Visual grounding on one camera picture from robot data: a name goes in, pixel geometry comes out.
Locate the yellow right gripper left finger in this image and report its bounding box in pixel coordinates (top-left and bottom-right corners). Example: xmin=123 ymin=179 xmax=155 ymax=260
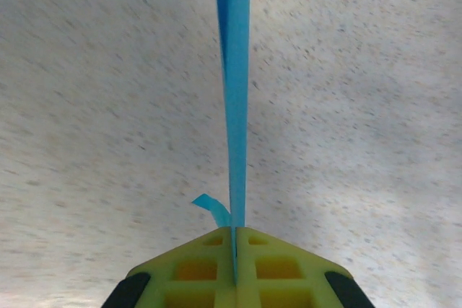
xmin=103 ymin=227 xmax=235 ymax=308

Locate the blue paper sheet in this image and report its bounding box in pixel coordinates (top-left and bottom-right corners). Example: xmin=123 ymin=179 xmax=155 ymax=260
xmin=191 ymin=0 xmax=252 ymax=282

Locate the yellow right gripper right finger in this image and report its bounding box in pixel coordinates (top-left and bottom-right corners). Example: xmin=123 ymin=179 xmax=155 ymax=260
xmin=236 ymin=227 xmax=375 ymax=308

